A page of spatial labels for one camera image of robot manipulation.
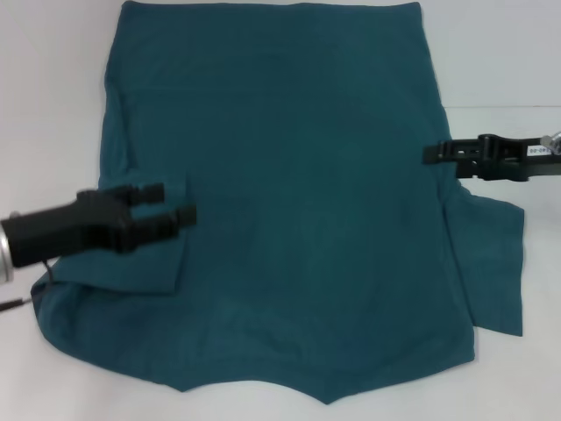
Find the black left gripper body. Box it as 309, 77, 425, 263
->
2, 186, 137, 268

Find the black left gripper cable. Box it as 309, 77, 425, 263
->
0, 258, 58, 312

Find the clear cable plug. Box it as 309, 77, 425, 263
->
541, 131, 561, 155

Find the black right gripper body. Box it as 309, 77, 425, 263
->
479, 133, 561, 182

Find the teal blue t-shirt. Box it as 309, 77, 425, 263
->
31, 0, 526, 395

